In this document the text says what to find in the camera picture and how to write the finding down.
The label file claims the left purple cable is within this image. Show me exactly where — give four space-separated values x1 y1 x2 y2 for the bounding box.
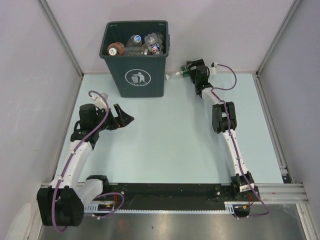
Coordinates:
51 90 125 233

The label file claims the purple cable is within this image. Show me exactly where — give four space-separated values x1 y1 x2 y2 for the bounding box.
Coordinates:
211 63 270 220
51 90 125 233

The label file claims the clear cup silver base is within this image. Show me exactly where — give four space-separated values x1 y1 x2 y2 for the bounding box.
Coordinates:
123 47 150 56

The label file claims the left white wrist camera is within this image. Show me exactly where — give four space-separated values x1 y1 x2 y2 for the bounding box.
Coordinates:
90 93 109 110

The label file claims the dark green plastic bin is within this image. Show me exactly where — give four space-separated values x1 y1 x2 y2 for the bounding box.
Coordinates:
99 20 170 98

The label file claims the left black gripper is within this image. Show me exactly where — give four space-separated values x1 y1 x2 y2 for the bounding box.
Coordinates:
93 104 133 132

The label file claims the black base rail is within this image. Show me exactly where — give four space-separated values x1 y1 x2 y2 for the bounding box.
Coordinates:
84 182 261 213

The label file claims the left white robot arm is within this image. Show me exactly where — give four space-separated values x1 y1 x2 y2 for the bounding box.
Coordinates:
36 103 134 228

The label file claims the orange tea bottle white cap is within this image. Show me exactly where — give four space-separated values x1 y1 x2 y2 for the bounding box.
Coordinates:
107 42 125 57

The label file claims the green label clear bottle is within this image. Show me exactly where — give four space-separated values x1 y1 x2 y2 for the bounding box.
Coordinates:
164 65 190 80

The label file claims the clear bottle white cap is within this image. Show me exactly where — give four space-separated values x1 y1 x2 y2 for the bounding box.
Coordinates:
125 34 142 48

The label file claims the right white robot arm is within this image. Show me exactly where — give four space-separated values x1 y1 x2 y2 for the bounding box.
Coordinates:
180 59 258 201

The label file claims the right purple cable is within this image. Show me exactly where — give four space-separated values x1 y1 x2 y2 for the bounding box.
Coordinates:
211 63 270 220

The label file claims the pepsi label clear bottle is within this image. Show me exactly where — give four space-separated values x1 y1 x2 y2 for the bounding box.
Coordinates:
144 32 163 55

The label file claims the large clear bottle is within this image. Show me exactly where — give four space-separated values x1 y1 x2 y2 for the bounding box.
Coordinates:
142 32 164 55

